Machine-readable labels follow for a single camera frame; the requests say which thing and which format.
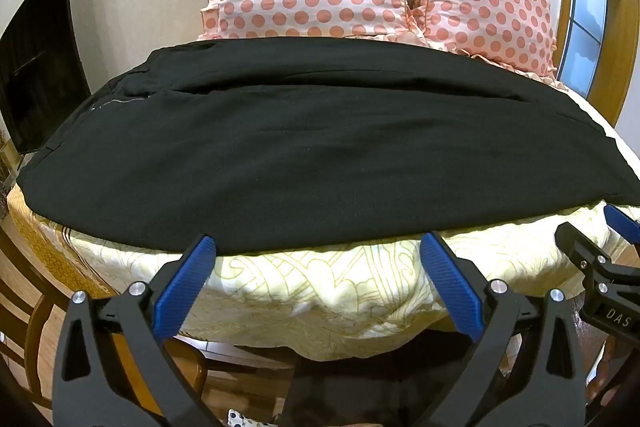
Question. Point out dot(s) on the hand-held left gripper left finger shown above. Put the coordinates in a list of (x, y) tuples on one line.
[(184, 287)]

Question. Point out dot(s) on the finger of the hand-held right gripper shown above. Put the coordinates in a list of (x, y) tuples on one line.
[(622, 224), (580, 247)]

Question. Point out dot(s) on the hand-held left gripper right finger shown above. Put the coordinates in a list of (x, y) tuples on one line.
[(452, 287)]

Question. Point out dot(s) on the black pants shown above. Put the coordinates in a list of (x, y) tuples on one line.
[(320, 147)]

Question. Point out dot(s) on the yellow patterned bedsheet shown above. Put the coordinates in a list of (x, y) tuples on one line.
[(320, 297)]

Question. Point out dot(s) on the wooden chair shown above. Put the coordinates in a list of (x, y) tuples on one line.
[(25, 287)]

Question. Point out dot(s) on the blue glass window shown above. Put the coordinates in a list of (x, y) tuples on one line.
[(590, 7)]

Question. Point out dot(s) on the black television screen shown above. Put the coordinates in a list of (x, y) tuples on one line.
[(40, 77)]

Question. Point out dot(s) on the wooden headboard frame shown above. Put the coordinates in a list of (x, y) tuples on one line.
[(622, 57)]

